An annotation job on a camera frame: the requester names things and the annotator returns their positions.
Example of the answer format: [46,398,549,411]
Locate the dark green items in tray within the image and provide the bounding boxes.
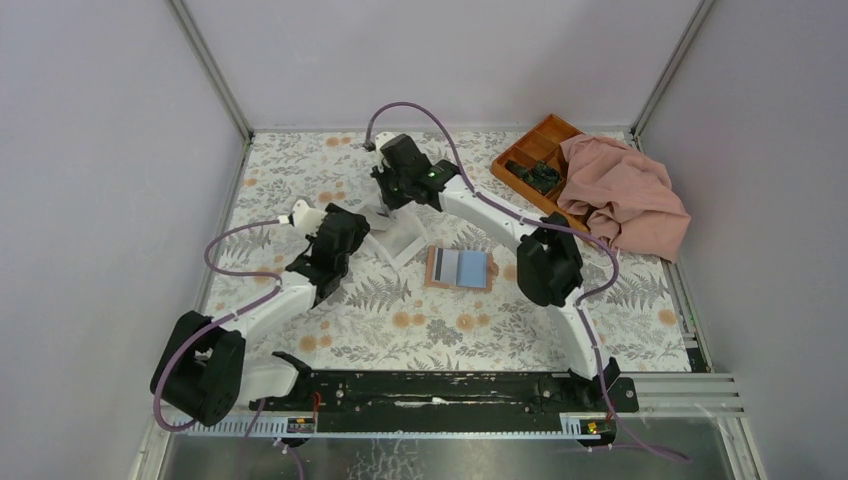
[505,160,561,195]

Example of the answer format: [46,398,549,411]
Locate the tan leather card holder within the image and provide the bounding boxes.
[424,245,495,292]

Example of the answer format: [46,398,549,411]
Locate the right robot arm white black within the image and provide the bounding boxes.
[364,133,619,412]

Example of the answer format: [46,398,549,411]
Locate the pink cloth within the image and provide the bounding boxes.
[557,134,691,263]

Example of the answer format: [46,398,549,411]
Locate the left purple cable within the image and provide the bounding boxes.
[152,218,293,480]

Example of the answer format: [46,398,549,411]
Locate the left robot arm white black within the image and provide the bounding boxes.
[150,200,370,433]

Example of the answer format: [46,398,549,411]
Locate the white plastic card box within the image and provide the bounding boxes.
[357,203,429,270]

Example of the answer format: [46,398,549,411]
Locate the purple cable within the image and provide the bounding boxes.
[152,218,293,480]
[362,101,690,463]

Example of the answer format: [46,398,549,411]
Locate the orange wooden tray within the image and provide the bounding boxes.
[490,114,589,232]

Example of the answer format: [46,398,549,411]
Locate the floral table mat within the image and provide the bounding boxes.
[203,132,690,372]

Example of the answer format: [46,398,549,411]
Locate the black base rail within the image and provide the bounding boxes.
[262,370,639,434]

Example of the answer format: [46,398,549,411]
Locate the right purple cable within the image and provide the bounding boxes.
[362,101,690,463]

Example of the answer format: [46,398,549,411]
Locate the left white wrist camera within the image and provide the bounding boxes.
[277,198,327,237]

